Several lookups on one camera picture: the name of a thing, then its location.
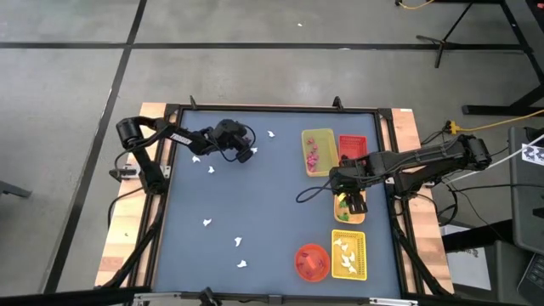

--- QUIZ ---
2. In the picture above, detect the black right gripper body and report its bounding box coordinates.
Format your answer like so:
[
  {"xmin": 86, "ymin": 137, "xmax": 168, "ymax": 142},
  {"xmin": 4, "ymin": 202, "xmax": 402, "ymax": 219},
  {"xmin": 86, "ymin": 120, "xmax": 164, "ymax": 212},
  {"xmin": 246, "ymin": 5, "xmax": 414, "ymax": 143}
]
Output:
[{"xmin": 330, "ymin": 155, "xmax": 375, "ymax": 196}]

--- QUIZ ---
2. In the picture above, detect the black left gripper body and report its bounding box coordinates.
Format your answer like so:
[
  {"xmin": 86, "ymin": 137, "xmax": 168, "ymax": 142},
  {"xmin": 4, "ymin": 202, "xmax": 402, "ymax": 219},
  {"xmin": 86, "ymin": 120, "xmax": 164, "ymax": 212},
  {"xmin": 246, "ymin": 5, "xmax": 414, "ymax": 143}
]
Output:
[{"xmin": 212, "ymin": 120, "xmax": 255, "ymax": 165}]

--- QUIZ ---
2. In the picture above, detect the red slotted basket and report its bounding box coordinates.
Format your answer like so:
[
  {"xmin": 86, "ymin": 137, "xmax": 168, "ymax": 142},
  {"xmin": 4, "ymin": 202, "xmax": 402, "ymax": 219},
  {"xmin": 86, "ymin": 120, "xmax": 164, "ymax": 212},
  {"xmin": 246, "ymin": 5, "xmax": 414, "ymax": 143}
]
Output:
[{"xmin": 338, "ymin": 134, "xmax": 369, "ymax": 165}]

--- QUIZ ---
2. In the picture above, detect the translucent yellow plastic bin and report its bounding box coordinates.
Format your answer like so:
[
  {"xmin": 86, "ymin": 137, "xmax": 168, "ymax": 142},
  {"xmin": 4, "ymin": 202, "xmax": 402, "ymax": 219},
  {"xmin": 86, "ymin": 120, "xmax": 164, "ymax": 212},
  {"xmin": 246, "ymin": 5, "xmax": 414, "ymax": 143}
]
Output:
[{"xmin": 301, "ymin": 127, "xmax": 341, "ymax": 178}]

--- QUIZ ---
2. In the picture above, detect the peach solid plastic bin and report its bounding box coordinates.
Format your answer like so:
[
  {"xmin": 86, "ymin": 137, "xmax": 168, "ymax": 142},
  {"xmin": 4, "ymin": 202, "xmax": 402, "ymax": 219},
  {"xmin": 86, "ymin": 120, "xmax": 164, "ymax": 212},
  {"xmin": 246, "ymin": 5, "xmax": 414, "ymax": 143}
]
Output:
[{"xmin": 333, "ymin": 190, "xmax": 366, "ymax": 225}]

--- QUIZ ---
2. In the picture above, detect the yellow slotted basket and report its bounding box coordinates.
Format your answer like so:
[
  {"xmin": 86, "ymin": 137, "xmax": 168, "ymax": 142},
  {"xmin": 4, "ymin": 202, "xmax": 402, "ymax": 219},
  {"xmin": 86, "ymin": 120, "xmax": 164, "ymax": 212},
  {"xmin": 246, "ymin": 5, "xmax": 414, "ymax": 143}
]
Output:
[{"xmin": 331, "ymin": 229, "xmax": 368, "ymax": 281}]

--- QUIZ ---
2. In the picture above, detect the orange round bowl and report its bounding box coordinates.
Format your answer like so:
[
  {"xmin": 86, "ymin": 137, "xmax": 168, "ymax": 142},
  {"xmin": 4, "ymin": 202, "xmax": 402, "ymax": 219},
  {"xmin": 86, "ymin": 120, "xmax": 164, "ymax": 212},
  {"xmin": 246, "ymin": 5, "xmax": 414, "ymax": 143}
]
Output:
[{"xmin": 294, "ymin": 243, "xmax": 332, "ymax": 283}]

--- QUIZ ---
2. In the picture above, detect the white box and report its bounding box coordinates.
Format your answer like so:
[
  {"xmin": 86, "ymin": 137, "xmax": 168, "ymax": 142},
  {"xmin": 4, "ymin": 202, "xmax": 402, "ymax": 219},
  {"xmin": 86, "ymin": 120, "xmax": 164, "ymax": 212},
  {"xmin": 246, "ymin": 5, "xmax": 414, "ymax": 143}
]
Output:
[{"xmin": 445, "ymin": 248, "xmax": 492, "ymax": 292}]

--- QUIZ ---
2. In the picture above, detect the black tripod stand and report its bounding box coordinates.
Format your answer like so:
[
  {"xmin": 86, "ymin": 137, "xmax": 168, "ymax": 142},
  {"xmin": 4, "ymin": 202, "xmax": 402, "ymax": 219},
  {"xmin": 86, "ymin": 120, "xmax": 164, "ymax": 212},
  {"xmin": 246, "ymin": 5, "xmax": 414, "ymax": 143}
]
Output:
[{"xmin": 415, "ymin": 0, "xmax": 481, "ymax": 69}]

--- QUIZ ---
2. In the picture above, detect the dark grey desk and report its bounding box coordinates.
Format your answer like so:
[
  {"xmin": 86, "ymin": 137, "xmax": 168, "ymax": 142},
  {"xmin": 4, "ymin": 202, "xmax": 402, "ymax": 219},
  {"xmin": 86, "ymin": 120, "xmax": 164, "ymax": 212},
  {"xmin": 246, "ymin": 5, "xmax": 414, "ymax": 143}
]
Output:
[{"xmin": 507, "ymin": 126, "xmax": 544, "ymax": 256}]

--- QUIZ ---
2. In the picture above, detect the dark rounded object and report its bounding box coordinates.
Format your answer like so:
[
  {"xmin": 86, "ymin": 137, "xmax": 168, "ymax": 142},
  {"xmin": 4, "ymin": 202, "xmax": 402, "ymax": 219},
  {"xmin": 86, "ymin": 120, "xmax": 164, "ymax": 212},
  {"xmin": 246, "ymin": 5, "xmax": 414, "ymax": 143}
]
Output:
[{"xmin": 198, "ymin": 287, "xmax": 221, "ymax": 306}]

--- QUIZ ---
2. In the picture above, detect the white printed paper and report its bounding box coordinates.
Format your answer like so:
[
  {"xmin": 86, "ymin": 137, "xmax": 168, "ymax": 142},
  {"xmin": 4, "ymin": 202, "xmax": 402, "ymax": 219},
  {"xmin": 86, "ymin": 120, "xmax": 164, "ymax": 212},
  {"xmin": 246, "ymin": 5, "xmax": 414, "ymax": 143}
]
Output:
[{"xmin": 521, "ymin": 143, "xmax": 544, "ymax": 167}]

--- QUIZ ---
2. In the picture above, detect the black keyboard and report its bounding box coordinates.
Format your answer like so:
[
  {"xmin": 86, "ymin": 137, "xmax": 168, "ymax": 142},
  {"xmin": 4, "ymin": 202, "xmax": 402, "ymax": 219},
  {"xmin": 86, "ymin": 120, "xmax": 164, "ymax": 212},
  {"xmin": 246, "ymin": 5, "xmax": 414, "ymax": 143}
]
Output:
[{"xmin": 516, "ymin": 252, "xmax": 544, "ymax": 306}]

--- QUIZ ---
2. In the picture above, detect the grey metal foot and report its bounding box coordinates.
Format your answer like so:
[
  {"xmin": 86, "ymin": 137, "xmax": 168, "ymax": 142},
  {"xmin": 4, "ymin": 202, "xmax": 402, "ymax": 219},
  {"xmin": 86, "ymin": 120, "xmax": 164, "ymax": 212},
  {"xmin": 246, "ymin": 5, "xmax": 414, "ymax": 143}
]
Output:
[{"xmin": 0, "ymin": 180, "xmax": 33, "ymax": 200}]

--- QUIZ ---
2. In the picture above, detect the black looped wrist cable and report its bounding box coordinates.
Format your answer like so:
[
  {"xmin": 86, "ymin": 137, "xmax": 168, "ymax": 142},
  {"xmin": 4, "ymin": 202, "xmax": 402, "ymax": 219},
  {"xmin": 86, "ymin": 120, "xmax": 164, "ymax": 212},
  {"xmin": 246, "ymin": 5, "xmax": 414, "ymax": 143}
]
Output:
[{"xmin": 207, "ymin": 125, "xmax": 257, "ymax": 164}]

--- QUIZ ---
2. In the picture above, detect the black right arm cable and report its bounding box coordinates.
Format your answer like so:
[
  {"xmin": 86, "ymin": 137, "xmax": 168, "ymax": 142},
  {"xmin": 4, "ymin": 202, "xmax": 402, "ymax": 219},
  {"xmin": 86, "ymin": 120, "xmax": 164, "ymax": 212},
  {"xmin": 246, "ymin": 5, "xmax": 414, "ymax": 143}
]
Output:
[{"xmin": 296, "ymin": 178, "xmax": 337, "ymax": 204}]

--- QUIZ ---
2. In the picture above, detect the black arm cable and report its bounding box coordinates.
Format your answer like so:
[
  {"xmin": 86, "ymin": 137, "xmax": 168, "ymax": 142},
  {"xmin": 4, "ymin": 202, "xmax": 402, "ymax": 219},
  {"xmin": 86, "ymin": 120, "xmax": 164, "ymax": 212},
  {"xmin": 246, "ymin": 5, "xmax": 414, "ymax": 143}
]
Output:
[
  {"xmin": 296, "ymin": 178, "xmax": 337, "ymax": 204},
  {"xmin": 107, "ymin": 189, "xmax": 141, "ymax": 233}
]

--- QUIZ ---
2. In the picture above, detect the silver metal bracket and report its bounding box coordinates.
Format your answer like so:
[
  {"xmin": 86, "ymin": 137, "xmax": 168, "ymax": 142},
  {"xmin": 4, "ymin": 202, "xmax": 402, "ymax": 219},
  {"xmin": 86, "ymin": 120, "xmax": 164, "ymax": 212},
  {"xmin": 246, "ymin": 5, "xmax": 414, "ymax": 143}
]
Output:
[
  {"xmin": 133, "ymin": 291, "xmax": 183, "ymax": 305},
  {"xmin": 368, "ymin": 297, "xmax": 420, "ymax": 306}
]

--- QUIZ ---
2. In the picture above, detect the yellow extension cord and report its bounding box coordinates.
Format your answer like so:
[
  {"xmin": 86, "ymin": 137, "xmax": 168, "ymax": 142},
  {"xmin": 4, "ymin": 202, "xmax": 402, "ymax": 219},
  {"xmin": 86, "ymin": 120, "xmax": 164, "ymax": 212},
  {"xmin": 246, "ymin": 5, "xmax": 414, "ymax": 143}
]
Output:
[{"xmin": 444, "ymin": 108, "xmax": 544, "ymax": 134}]

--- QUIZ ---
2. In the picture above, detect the white floor cable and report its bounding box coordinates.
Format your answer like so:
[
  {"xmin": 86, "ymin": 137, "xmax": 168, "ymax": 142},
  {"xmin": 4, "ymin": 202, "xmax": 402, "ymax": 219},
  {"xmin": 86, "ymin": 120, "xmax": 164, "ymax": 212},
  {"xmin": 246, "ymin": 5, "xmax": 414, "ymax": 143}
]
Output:
[{"xmin": 441, "ymin": 133, "xmax": 544, "ymax": 186}]

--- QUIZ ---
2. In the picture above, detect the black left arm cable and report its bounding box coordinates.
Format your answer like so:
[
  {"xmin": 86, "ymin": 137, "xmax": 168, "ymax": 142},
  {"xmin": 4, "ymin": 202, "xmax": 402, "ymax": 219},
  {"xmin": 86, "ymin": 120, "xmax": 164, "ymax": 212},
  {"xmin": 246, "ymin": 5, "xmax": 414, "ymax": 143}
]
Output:
[{"xmin": 107, "ymin": 189, "xmax": 141, "ymax": 233}]

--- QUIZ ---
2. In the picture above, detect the black desk leg frame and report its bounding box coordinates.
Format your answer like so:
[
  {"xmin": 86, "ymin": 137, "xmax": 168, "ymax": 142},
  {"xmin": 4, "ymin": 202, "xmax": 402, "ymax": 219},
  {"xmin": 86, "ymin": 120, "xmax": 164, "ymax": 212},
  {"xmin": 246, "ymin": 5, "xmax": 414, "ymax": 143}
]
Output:
[{"xmin": 462, "ymin": 0, "xmax": 544, "ymax": 116}]

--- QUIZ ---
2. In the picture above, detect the yellow hanging cable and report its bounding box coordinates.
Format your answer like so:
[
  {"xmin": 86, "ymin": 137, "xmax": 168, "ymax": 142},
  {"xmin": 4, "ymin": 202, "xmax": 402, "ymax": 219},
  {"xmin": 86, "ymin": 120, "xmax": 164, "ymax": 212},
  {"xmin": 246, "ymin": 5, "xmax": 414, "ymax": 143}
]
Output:
[{"xmin": 394, "ymin": 0, "xmax": 437, "ymax": 10}]

